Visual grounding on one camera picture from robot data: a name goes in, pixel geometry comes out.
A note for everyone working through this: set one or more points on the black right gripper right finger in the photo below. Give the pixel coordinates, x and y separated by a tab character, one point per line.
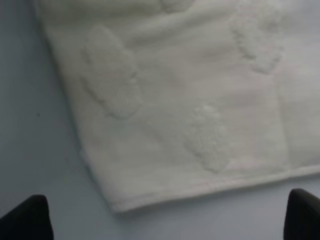
302	218

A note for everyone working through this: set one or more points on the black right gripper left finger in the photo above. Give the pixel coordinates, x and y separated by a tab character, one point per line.
30	220

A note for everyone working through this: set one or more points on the cream white towel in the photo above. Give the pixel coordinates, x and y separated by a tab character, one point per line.
176	99

